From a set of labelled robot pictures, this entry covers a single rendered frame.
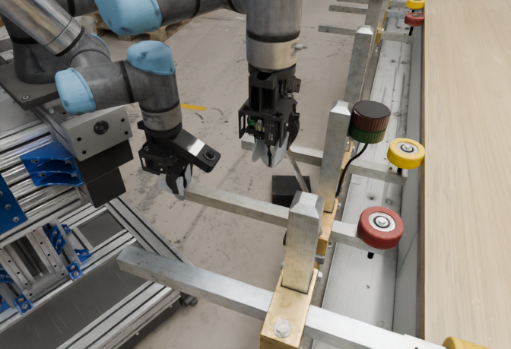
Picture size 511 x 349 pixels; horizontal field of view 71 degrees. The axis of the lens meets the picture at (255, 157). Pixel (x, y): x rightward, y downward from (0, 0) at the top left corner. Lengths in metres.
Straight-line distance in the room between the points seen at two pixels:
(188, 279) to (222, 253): 1.21
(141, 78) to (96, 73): 0.07
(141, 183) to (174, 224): 0.39
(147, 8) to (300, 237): 0.32
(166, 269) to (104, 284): 0.97
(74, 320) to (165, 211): 0.73
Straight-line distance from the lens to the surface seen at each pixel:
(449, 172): 0.89
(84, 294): 1.53
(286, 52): 0.51
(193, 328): 1.59
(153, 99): 0.67
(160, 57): 0.64
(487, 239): 0.78
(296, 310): 0.51
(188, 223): 1.89
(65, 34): 0.75
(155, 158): 0.76
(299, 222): 0.42
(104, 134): 0.89
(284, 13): 0.49
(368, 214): 0.72
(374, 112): 0.61
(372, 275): 1.00
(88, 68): 0.67
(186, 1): 0.50
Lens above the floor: 1.42
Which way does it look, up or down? 39 degrees down
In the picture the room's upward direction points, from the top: straight up
